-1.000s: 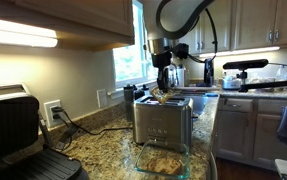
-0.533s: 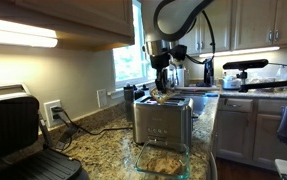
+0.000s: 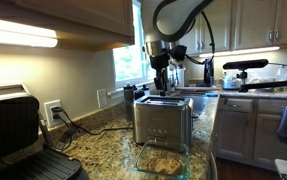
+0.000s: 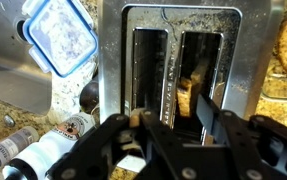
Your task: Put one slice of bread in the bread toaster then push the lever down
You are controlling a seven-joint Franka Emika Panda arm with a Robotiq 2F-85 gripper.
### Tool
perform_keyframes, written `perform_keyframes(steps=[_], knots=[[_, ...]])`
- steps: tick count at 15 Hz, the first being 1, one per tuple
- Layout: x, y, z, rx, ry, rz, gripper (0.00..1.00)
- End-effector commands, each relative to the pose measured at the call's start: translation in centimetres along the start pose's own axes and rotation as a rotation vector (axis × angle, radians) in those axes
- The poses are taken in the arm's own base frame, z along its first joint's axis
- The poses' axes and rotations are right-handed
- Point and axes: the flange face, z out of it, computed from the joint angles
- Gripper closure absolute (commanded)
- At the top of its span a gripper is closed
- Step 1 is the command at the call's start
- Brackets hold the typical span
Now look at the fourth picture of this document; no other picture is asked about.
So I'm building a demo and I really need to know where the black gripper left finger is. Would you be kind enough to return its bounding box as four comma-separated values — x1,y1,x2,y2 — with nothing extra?
46,109,201,180

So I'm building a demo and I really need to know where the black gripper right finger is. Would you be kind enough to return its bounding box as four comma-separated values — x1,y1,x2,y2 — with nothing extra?
196,93,287,180

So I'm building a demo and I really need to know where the bread slice with dark crust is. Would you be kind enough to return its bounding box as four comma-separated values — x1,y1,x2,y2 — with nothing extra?
176,64,211,118

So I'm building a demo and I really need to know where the stainless steel two-slot toaster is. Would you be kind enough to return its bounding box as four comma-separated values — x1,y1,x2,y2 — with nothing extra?
97,0,286,148

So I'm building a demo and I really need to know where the white bottle with logo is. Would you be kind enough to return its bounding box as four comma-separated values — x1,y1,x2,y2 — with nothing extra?
2,112,99,180

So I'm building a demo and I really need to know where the black bottle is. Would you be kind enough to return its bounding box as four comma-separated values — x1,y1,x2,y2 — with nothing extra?
79,79,101,115

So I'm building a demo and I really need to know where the clear glass baking dish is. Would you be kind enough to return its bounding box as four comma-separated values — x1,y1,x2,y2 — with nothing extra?
261,6,287,103

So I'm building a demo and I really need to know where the grey labelled bottle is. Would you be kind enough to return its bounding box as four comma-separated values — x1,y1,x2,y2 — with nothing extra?
0,125,41,178

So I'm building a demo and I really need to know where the small silver cap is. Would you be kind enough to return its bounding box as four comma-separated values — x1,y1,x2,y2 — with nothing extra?
3,114,17,128

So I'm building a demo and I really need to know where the blue-rimmed container lid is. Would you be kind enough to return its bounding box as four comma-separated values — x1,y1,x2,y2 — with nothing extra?
22,0,100,79

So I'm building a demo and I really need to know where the stainless steel sink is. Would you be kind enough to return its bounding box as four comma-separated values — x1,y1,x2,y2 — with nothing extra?
0,0,101,116

